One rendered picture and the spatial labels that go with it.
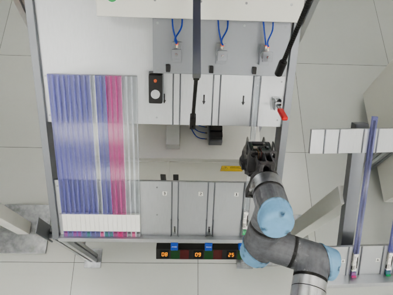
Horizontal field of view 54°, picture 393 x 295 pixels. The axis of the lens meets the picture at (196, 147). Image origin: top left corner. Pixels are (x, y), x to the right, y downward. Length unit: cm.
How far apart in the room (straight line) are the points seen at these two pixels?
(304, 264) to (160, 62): 59
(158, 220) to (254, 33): 63
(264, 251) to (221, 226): 37
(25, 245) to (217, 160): 109
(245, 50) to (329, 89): 153
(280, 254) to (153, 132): 77
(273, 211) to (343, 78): 183
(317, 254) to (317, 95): 162
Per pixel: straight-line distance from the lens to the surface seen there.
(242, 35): 100
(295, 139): 226
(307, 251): 93
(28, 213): 215
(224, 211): 123
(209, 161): 147
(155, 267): 198
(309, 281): 91
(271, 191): 87
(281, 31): 102
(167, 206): 121
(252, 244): 91
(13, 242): 214
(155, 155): 145
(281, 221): 83
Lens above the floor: 196
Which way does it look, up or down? 66 degrees down
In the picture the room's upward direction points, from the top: 7 degrees clockwise
